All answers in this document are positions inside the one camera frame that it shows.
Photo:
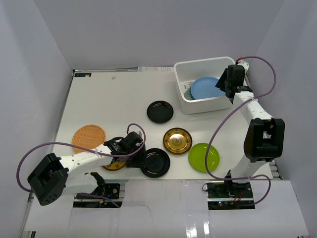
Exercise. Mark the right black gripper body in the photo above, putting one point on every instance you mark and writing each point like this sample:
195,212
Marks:
228,85

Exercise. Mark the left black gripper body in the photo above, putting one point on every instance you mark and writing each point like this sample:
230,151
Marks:
136,160

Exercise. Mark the blue plastic plate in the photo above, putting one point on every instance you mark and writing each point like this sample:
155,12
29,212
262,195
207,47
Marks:
204,88

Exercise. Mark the black glossy plate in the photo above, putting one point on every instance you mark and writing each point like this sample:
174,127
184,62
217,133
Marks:
157,163

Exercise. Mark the light green ceramic plate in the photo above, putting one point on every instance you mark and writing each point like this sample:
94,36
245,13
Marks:
188,95

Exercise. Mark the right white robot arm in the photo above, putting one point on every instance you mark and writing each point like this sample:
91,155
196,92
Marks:
265,135

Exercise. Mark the white plastic bin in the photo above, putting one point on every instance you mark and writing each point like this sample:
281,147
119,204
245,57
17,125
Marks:
187,72

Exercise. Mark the black plate near bin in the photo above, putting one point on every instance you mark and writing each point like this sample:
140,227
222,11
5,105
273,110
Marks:
160,112

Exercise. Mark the small yellow patterned plate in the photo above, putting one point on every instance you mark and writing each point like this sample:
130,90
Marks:
115,166

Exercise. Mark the woven wicker plate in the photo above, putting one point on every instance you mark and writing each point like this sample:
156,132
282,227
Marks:
89,136

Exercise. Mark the large yellow patterned plate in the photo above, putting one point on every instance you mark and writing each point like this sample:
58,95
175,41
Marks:
177,141

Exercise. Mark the lime green plate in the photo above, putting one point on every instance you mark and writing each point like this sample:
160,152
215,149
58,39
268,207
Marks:
197,157

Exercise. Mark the blue label sticker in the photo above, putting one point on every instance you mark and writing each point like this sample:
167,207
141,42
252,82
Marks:
82,74

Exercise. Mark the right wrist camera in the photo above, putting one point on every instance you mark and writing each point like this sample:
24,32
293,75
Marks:
243,63

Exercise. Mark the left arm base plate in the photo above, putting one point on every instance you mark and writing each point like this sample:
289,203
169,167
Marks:
109,190

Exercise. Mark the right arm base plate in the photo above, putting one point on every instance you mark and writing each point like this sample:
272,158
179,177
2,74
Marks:
229,195

